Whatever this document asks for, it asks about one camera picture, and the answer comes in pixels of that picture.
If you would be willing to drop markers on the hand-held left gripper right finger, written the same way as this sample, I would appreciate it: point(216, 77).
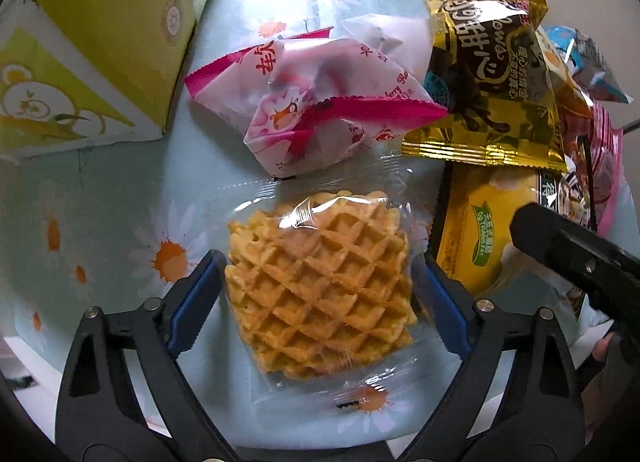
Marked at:
point(441, 292)

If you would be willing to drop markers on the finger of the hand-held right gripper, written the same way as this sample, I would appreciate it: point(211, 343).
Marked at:
point(560, 242)
point(617, 309)

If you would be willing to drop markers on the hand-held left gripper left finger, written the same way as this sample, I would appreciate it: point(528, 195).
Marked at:
point(197, 292)

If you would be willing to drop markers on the yellow snack packet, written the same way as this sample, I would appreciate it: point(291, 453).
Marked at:
point(475, 232)

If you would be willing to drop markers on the waffle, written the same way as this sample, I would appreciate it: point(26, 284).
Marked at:
point(320, 282)

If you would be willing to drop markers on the blue and white snack packet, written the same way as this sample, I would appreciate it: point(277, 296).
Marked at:
point(585, 62)

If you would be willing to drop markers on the pink and white snack packet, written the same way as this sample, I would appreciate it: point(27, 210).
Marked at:
point(300, 92)

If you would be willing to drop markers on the yellow-green cardboard box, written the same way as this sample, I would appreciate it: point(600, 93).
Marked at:
point(100, 32)

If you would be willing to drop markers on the pink printed snack packet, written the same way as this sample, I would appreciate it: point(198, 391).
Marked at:
point(600, 167)

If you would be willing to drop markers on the daisy print bed sheet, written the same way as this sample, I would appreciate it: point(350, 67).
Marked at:
point(100, 202)

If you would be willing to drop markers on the orange snack packet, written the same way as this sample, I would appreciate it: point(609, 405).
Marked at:
point(565, 87)

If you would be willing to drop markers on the gold and brown snack packet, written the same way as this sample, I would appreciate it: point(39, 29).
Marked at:
point(480, 67)

